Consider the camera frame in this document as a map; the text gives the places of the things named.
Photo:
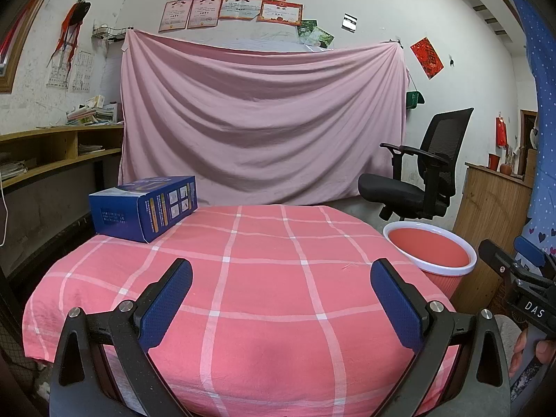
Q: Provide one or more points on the blue dotted curtain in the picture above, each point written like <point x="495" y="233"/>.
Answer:
<point x="543" y="74"/>

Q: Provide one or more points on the red cup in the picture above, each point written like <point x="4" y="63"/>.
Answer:
<point x="493" y="160"/>

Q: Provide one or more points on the brown wooden frame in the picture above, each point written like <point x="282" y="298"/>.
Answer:
<point x="527" y="139"/>

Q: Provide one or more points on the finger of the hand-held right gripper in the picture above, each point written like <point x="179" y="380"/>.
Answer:
<point x="532" y="249"/>
<point x="495" y="256"/>

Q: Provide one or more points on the red checked tablecloth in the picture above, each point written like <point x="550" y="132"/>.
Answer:
<point x="260" y="291"/>

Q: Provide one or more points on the red round fruit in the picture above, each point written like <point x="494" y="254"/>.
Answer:
<point x="505" y="168"/>

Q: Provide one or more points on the red hanging ornament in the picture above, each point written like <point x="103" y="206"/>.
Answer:
<point x="501" y="132"/>

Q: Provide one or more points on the paper wall calendar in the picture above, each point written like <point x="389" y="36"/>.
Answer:
<point x="80" y="74"/>

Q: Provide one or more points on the red bin with white rim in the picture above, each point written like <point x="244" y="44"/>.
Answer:
<point x="428" y="243"/>

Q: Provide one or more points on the person's right hand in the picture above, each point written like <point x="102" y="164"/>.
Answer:
<point x="519" y="352"/>

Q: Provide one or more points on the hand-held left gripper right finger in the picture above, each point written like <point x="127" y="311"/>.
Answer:
<point x="397" y="304"/>

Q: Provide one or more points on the pink hanging sheet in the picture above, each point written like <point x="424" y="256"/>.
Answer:
<point x="260" y="117"/>

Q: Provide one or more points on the green landscape photo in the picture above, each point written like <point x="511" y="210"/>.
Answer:
<point x="322" y="38"/>
<point x="304" y="28"/>

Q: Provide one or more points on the red paper wall decoration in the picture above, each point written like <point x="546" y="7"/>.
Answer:
<point x="427" y="57"/>

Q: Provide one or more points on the black and white wall sticker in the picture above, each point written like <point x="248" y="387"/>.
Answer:
<point x="350" y="22"/>

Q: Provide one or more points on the red tassel wall ornament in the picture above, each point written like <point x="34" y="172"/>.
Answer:
<point x="71" y="19"/>

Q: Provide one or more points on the wooden shelf desk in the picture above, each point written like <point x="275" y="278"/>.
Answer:
<point x="56" y="132"/>

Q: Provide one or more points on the person's right leg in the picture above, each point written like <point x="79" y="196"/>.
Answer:
<point x="506" y="330"/>

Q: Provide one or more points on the black office chair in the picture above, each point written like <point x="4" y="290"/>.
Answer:
<point x="391" y="189"/>

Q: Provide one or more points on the wooden cabinet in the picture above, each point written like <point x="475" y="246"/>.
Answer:
<point x="491" y="213"/>

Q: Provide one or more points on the blue cardboard box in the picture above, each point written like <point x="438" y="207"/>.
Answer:
<point x="121" y="219"/>

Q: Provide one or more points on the small pile of papers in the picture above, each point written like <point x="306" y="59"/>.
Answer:
<point x="91" y="148"/>

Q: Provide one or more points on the large pile of papers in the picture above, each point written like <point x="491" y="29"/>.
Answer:
<point x="13" y="170"/>

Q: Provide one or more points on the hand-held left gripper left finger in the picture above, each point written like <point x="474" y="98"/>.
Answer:
<point x="167" y="299"/>

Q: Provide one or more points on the stack of books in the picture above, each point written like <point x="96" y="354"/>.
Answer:
<point x="93" y="113"/>

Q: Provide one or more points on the wooden window frame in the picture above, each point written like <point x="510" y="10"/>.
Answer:
<point x="13" y="69"/>

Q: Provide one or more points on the green wall pouch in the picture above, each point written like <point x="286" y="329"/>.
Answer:
<point x="415" y="99"/>

